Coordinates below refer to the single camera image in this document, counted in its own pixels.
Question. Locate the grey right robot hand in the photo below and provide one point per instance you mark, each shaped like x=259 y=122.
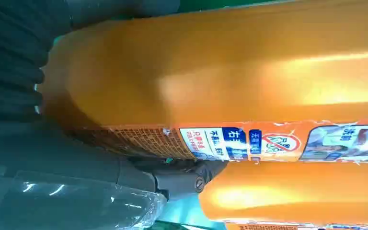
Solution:
x=60 y=165

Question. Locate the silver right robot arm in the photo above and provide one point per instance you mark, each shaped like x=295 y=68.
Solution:
x=9 y=63

